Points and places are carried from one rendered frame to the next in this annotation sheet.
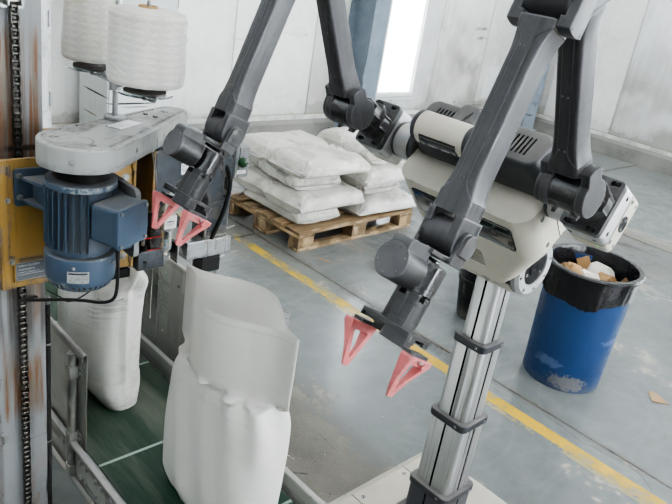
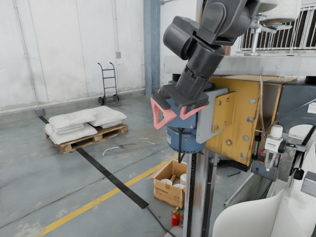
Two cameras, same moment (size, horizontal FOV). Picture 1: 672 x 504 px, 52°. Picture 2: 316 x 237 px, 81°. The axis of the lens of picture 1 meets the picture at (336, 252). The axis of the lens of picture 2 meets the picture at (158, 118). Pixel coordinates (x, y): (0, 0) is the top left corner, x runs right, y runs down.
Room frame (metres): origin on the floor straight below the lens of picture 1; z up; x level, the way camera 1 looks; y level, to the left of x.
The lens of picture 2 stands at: (1.31, -0.09, 1.42)
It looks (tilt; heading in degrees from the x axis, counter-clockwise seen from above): 19 degrees down; 92
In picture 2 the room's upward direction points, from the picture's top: straight up
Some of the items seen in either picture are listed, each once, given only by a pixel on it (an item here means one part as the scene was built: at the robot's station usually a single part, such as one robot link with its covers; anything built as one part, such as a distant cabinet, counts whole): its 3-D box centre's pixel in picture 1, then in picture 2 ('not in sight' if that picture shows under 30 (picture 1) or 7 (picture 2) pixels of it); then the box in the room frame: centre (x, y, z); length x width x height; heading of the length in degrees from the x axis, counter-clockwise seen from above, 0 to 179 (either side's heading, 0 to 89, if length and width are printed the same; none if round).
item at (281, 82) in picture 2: (125, 169); (276, 103); (1.71, 0.58, 1.26); 0.22 x 0.05 x 0.16; 46
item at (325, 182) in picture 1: (294, 168); not in sight; (4.74, 0.39, 0.44); 0.66 x 0.42 x 0.14; 40
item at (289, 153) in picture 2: not in sight; (286, 163); (1.72, 0.47, 1.07); 0.03 x 0.01 x 0.13; 136
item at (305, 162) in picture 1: (321, 160); not in sight; (4.63, 0.20, 0.56); 0.66 x 0.42 x 0.15; 136
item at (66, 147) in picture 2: not in sight; (88, 131); (-0.09, 3.03, 0.07); 1.20 x 0.82 x 0.14; 46
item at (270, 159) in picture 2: (166, 239); (270, 159); (1.65, 0.44, 1.11); 0.03 x 0.03 x 0.06
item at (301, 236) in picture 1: (321, 210); not in sight; (4.99, 0.16, 0.07); 1.20 x 0.82 x 0.14; 138
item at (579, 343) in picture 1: (577, 319); not in sight; (3.25, -1.29, 0.32); 0.51 x 0.48 x 0.65; 136
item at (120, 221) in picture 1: (120, 226); (181, 113); (1.36, 0.47, 1.25); 0.10 x 0.08 x 0.12; 161
